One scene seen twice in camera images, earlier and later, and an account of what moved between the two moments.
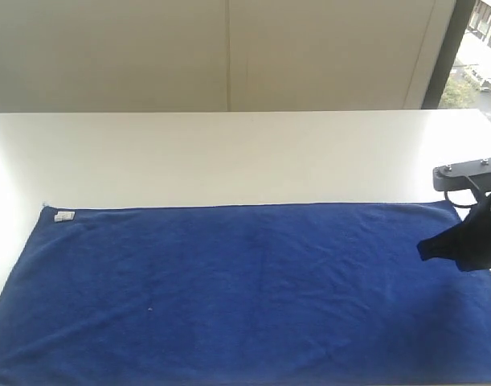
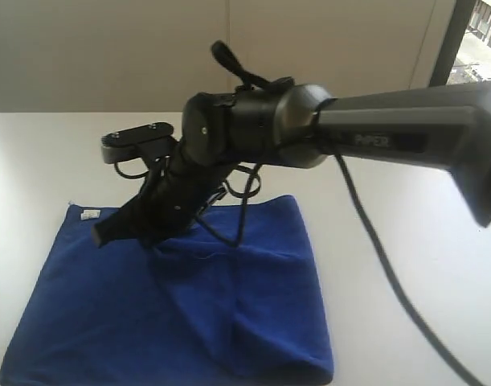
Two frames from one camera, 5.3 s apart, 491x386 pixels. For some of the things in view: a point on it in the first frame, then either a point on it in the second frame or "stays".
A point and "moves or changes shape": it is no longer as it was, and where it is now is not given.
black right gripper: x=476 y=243 -> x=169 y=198
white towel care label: x=63 y=215 -> x=90 y=214
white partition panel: x=212 y=55 stays
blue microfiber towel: x=297 y=294 moves or changes shape
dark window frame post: x=461 y=18 stays
